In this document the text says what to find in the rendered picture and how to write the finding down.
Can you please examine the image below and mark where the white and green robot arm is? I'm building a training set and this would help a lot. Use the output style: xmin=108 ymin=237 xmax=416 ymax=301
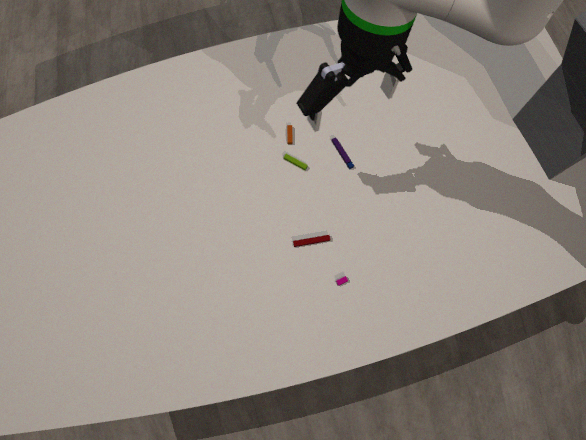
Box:
xmin=337 ymin=0 xmax=564 ymax=59

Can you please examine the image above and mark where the dark red rod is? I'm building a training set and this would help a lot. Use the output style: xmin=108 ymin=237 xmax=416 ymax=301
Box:
xmin=293 ymin=235 xmax=330 ymax=247

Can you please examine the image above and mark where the lime green rod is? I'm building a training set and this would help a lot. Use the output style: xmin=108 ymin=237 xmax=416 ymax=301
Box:
xmin=284 ymin=154 xmax=308 ymax=171

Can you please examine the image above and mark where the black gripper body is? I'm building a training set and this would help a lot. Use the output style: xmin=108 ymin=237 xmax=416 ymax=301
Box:
xmin=337 ymin=40 xmax=394 ymax=77

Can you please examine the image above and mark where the purple rod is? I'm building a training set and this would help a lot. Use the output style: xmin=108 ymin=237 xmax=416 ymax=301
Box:
xmin=331 ymin=137 xmax=351 ymax=165

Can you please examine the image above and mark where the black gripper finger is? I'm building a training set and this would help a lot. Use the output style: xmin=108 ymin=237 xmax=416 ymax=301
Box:
xmin=297 ymin=62 xmax=368 ymax=132
xmin=377 ymin=44 xmax=412 ymax=99

